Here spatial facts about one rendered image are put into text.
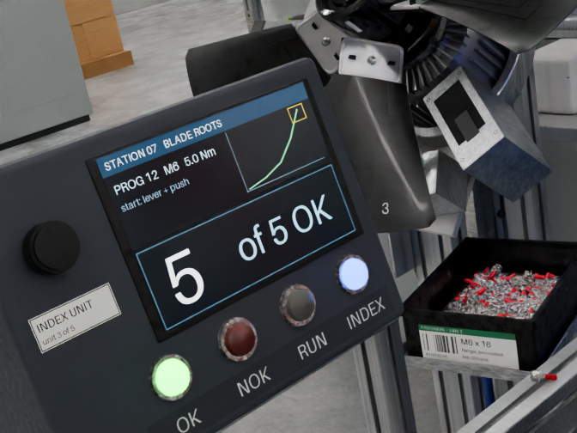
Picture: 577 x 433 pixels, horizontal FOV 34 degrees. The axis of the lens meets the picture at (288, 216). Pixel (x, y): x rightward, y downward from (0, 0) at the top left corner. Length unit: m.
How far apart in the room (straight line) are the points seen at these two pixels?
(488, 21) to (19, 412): 0.78
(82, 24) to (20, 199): 8.88
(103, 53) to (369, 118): 8.26
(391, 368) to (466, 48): 0.71
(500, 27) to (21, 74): 5.95
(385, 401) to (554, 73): 1.16
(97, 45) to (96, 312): 8.95
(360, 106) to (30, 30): 5.77
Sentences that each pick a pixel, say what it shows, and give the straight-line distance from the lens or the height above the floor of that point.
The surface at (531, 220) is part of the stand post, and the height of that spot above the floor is 0.72.
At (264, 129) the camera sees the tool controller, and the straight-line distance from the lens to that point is 0.59.
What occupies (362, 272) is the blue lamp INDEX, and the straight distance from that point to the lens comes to 0.62.
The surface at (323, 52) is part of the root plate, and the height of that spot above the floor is 1.12.
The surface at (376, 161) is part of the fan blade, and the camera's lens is 1.25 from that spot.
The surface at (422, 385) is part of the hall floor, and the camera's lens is 2.67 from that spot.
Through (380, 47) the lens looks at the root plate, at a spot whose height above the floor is 1.13.
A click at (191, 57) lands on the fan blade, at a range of 1.55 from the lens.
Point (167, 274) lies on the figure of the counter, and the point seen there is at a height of 1.17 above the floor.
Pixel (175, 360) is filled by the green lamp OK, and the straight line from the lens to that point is 0.54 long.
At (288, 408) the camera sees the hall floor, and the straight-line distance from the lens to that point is 2.68.
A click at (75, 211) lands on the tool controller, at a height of 1.22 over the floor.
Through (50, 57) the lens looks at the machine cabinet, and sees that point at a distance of 7.02.
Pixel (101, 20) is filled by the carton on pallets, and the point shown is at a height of 0.48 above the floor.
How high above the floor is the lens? 1.36
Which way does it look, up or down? 19 degrees down
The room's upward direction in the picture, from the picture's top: 11 degrees counter-clockwise
